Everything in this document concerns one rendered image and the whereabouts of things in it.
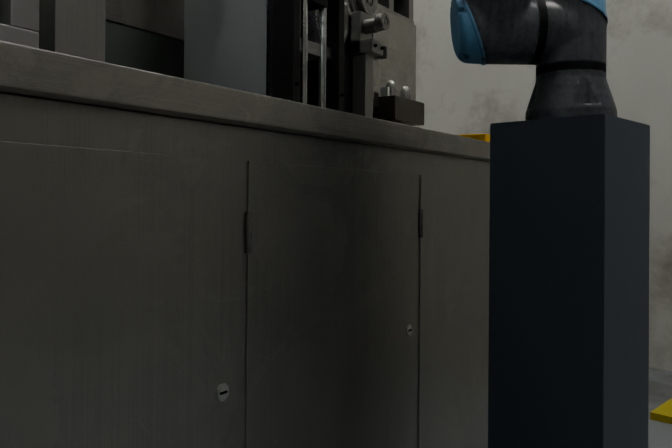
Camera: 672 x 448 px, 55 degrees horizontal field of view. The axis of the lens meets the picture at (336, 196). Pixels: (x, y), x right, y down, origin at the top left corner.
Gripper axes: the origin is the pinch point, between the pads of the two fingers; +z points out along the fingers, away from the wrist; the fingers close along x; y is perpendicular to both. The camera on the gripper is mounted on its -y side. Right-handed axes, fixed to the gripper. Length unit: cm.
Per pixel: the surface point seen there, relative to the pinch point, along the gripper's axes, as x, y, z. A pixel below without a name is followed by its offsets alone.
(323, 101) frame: 32.5, -29.6, 14.2
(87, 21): 71, -11, 22
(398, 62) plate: -76, 24, 28
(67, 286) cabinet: 95, -60, 21
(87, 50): 71, -14, 25
